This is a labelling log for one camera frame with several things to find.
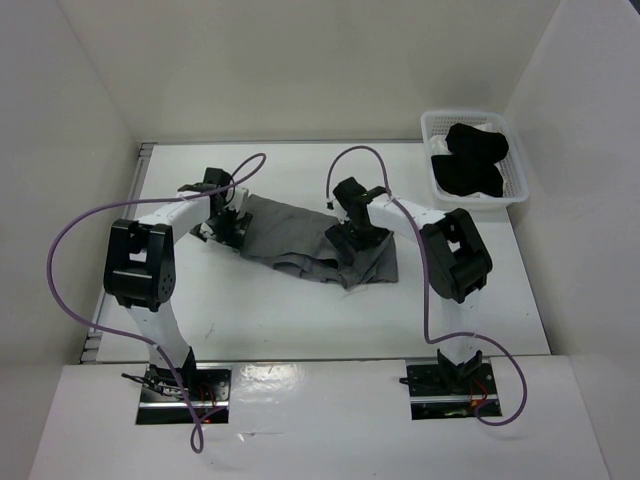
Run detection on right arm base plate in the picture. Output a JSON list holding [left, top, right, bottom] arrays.
[[399, 359, 502, 420]]

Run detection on purple cable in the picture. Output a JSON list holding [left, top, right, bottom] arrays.
[[325, 145, 527, 426], [47, 152, 268, 454]]

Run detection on white plastic basket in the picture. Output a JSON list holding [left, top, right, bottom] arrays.
[[420, 110, 529, 211]]

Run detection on black skirt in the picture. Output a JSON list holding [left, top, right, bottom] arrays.
[[430, 123, 511, 198]]

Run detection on white garment in basket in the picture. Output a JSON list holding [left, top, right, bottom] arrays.
[[428, 122, 511, 201]]

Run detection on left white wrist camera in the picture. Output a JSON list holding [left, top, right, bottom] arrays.
[[224, 186, 249, 211]]

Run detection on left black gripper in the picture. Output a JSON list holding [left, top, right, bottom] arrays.
[[190, 204, 252, 252]]

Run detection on grey pleated skirt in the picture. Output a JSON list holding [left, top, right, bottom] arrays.
[[199, 193, 400, 291]]

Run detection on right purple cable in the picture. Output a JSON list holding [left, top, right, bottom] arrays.
[[325, 145, 527, 426]]

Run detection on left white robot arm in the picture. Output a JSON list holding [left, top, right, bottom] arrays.
[[103, 167, 252, 400]]

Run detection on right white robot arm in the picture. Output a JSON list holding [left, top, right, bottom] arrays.
[[325, 177, 493, 393]]

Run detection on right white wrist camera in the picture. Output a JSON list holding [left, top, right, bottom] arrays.
[[326, 200, 349, 223]]

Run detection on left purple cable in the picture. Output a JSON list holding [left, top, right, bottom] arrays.
[[47, 152, 268, 454]]

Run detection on aluminium table edge rail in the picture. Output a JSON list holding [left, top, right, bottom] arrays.
[[79, 141, 154, 365]]

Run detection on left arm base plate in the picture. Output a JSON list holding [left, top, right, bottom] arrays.
[[135, 363, 232, 426]]

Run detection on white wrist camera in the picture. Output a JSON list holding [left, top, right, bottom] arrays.
[[224, 186, 249, 211], [326, 200, 349, 223]]

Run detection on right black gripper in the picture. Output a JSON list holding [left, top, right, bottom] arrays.
[[326, 216, 391, 265]]

